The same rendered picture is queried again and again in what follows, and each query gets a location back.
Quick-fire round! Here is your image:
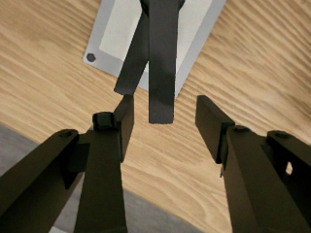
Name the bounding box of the grey metal base plate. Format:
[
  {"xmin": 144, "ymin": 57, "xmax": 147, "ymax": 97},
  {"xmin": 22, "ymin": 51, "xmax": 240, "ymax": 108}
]
[{"xmin": 83, "ymin": 0, "xmax": 226, "ymax": 99}]

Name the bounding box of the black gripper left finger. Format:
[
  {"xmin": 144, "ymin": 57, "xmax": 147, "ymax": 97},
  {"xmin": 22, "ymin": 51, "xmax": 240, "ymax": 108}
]
[{"xmin": 0, "ymin": 94, "xmax": 135, "ymax": 233}]

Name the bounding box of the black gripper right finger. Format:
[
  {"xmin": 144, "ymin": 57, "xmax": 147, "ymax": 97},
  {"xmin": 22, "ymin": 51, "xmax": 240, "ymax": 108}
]
[{"xmin": 194, "ymin": 95, "xmax": 311, "ymax": 233}]

